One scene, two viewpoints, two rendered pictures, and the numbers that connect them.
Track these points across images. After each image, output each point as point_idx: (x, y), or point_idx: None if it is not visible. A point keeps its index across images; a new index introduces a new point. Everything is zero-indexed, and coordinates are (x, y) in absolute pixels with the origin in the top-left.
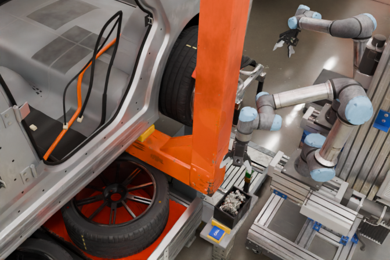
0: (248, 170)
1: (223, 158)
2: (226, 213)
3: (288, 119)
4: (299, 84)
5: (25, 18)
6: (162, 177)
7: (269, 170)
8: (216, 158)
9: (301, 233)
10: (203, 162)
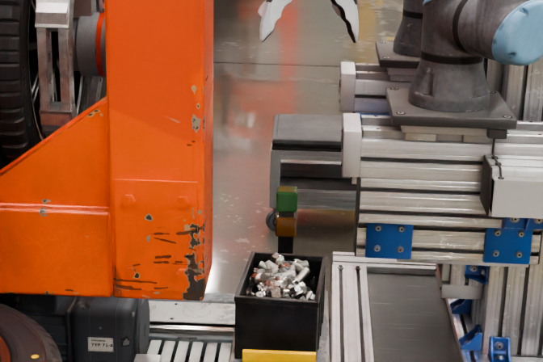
0: (351, 22)
1: (260, 12)
2: (284, 299)
3: (242, 247)
4: (223, 191)
5: None
6: (6, 310)
7: (348, 154)
8: (204, 105)
9: None
10: (159, 149)
